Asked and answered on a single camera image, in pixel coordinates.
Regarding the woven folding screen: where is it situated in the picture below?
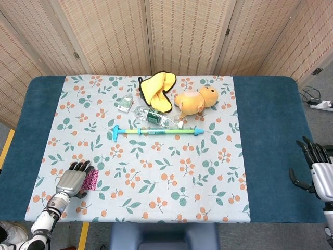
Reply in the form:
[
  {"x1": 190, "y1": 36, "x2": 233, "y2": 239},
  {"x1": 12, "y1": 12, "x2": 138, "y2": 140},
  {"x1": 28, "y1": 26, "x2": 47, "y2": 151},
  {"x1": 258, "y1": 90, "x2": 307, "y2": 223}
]
[{"x1": 0, "y1": 0, "x2": 333, "y2": 130}]

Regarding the blue chair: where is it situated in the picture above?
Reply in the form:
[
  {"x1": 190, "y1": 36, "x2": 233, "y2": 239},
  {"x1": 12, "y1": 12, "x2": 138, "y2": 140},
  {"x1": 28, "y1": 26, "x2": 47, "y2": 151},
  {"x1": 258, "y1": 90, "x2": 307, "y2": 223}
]
[{"x1": 109, "y1": 222, "x2": 221, "y2": 250}]

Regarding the small green white box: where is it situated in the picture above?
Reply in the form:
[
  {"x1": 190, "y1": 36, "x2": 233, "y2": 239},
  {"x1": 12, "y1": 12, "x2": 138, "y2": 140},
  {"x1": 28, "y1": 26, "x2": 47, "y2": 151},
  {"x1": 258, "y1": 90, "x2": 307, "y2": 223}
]
[{"x1": 117, "y1": 93, "x2": 134, "y2": 113}]

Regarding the teal table cover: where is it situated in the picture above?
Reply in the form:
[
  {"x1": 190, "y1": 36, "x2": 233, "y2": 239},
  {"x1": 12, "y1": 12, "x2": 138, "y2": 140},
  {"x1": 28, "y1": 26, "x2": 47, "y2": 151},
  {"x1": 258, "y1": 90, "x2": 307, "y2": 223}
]
[{"x1": 0, "y1": 75, "x2": 326, "y2": 224}]

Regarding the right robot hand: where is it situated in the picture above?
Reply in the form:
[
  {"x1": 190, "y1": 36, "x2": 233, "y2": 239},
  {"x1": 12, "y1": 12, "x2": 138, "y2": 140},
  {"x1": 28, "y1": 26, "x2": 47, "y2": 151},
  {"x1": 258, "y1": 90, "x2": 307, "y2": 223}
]
[{"x1": 289, "y1": 135, "x2": 333, "y2": 202}]

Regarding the yellow cloth with black trim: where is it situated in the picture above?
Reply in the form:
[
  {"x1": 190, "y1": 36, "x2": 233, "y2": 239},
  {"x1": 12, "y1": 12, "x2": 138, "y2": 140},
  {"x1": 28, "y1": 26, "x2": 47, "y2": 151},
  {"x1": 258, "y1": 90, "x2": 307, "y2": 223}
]
[{"x1": 137, "y1": 71, "x2": 177, "y2": 114}]

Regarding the blue and green water squirter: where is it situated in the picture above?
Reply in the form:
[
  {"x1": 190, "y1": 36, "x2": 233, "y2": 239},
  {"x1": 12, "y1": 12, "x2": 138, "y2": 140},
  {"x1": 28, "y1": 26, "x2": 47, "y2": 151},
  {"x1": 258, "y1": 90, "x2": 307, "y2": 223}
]
[{"x1": 112, "y1": 124, "x2": 204, "y2": 142}]

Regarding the white shoe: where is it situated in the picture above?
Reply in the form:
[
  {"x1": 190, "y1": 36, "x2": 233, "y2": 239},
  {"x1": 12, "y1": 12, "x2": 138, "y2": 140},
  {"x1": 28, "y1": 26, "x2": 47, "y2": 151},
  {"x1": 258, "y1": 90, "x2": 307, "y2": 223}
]
[{"x1": 0, "y1": 220, "x2": 28, "y2": 244}]

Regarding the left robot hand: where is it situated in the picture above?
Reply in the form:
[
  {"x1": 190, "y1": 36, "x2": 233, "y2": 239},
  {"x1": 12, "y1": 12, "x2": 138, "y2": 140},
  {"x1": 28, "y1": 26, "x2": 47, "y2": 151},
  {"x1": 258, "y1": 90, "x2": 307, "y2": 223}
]
[{"x1": 55, "y1": 160, "x2": 95, "y2": 199}]

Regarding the clear bottle with green label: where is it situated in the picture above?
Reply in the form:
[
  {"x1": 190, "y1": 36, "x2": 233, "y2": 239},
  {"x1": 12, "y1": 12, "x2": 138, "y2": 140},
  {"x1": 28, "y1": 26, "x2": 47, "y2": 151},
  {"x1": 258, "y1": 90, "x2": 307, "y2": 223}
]
[{"x1": 134, "y1": 106, "x2": 185, "y2": 130}]

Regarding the orange plush toy animal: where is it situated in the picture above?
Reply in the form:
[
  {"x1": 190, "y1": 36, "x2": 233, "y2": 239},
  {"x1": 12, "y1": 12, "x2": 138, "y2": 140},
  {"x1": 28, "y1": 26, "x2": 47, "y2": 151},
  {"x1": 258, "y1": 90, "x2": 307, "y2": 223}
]
[{"x1": 173, "y1": 85, "x2": 219, "y2": 119}]

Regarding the white power strip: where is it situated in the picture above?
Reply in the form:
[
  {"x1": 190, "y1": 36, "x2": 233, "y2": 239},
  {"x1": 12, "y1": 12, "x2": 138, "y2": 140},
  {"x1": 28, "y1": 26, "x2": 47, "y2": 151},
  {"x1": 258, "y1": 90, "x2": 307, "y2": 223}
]
[{"x1": 306, "y1": 99, "x2": 333, "y2": 112}]

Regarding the black cable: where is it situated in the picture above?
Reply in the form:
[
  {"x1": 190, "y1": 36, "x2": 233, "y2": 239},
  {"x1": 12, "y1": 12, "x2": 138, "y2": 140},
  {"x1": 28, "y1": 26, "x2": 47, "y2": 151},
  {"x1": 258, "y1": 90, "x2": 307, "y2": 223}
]
[{"x1": 299, "y1": 85, "x2": 321, "y2": 103}]

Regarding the floral print tablecloth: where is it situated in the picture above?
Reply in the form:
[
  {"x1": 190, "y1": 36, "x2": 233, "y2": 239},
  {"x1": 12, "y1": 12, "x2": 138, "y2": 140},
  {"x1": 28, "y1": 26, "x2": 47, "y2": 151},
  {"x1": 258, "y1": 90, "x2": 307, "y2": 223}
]
[{"x1": 24, "y1": 74, "x2": 251, "y2": 223}]

